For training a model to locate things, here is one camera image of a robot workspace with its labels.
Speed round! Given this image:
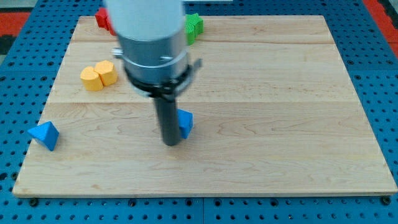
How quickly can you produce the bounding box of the blue cube block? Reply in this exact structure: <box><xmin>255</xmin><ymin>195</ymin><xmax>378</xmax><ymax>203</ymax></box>
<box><xmin>177</xmin><ymin>109</ymin><xmax>193</xmax><ymax>139</ymax></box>

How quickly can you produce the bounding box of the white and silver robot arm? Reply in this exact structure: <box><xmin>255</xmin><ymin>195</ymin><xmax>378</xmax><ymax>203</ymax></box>
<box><xmin>104</xmin><ymin>0</ymin><xmax>201</xmax><ymax>99</ymax></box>

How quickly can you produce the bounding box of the green star block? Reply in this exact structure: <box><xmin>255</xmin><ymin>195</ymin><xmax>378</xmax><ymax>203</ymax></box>
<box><xmin>185</xmin><ymin>13</ymin><xmax>204</xmax><ymax>45</ymax></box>

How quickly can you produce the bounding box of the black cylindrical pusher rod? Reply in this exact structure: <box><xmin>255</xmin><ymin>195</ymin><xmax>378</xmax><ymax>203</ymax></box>
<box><xmin>154</xmin><ymin>96</ymin><xmax>181</xmax><ymax>146</ymax></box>

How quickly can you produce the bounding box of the light wooden board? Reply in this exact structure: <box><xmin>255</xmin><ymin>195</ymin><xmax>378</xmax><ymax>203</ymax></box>
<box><xmin>13</xmin><ymin>16</ymin><xmax>397</xmax><ymax>198</ymax></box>

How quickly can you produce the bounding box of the yellow hexagon block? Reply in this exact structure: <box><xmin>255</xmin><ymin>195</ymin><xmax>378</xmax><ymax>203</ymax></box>
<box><xmin>94</xmin><ymin>60</ymin><xmax>118</xmax><ymax>86</ymax></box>

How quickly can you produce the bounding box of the yellow heart block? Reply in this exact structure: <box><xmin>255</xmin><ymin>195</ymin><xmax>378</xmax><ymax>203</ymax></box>
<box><xmin>80</xmin><ymin>66</ymin><xmax>103</xmax><ymax>91</ymax></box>

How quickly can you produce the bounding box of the red block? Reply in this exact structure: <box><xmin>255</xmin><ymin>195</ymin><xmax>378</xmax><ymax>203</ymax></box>
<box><xmin>95</xmin><ymin>7</ymin><xmax>116</xmax><ymax>36</ymax></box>

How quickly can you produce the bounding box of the blue triangular prism block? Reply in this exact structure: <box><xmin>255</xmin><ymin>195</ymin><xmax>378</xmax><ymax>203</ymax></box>
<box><xmin>27</xmin><ymin>121</ymin><xmax>59</xmax><ymax>151</ymax></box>

